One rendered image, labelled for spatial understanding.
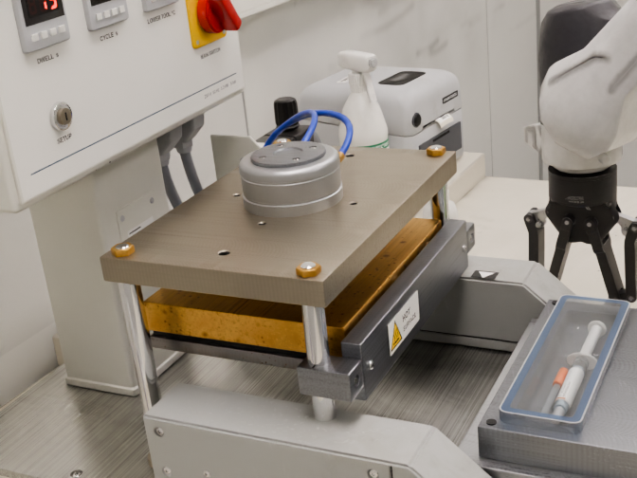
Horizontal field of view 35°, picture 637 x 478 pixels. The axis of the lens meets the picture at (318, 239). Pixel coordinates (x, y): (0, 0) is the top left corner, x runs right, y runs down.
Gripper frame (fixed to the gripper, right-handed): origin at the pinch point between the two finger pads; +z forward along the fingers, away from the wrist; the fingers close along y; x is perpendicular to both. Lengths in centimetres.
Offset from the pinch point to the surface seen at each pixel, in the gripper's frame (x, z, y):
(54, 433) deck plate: -57, -14, -28
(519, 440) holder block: -52, -19, 11
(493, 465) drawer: -53, -17, 9
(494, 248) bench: 28.9, 4.6, -22.5
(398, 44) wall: 94, -13, -68
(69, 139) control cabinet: -54, -39, -22
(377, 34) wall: 84, -17, -68
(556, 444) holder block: -52, -19, 13
